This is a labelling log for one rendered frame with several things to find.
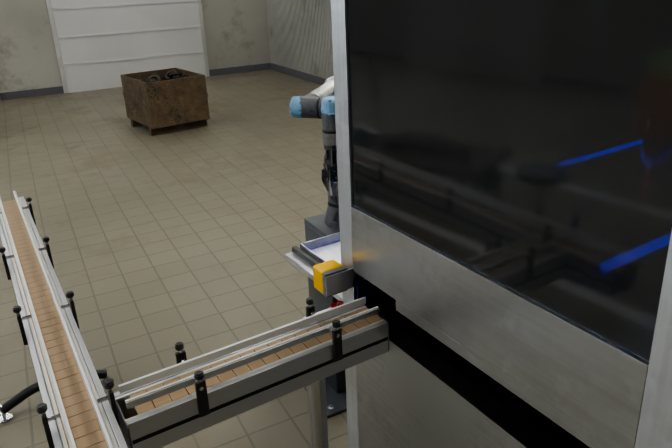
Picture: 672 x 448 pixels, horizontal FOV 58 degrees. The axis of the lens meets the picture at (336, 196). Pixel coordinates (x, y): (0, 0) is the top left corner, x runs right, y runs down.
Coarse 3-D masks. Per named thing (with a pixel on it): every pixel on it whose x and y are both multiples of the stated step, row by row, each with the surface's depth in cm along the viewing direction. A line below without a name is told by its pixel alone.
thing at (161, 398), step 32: (320, 320) 163; (352, 320) 157; (384, 320) 161; (224, 352) 146; (256, 352) 144; (288, 352) 150; (320, 352) 151; (352, 352) 157; (384, 352) 163; (128, 384) 135; (160, 384) 141; (192, 384) 136; (224, 384) 139; (256, 384) 143; (288, 384) 148; (128, 416) 140; (160, 416) 131; (192, 416) 136; (224, 416) 141
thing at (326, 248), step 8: (312, 240) 215; (320, 240) 217; (328, 240) 219; (336, 240) 221; (304, 248) 211; (312, 248) 216; (320, 248) 216; (328, 248) 216; (336, 248) 216; (312, 256) 207; (320, 256) 210; (328, 256) 210; (336, 256) 210
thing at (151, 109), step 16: (128, 80) 748; (144, 80) 788; (160, 80) 778; (176, 80) 722; (192, 80) 734; (128, 96) 762; (144, 96) 716; (160, 96) 716; (176, 96) 727; (192, 96) 740; (128, 112) 779; (144, 112) 730; (160, 112) 721; (176, 112) 733; (192, 112) 745; (208, 112) 758; (160, 128) 736; (176, 128) 748
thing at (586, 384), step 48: (384, 240) 154; (384, 288) 159; (432, 288) 141; (480, 288) 126; (480, 336) 130; (528, 336) 117; (576, 336) 107; (528, 384) 120; (576, 384) 110; (624, 384) 101; (576, 432) 112; (624, 432) 103
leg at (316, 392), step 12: (312, 384) 159; (324, 384) 160; (312, 396) 160; (324, 396) 161; (312, 408) 162; (324, 408) 162; (312, 420) 163; (324, 420) 164; (312, 432) 165; (324, 432) 165; (312, 444) 167; (324, 444) 166
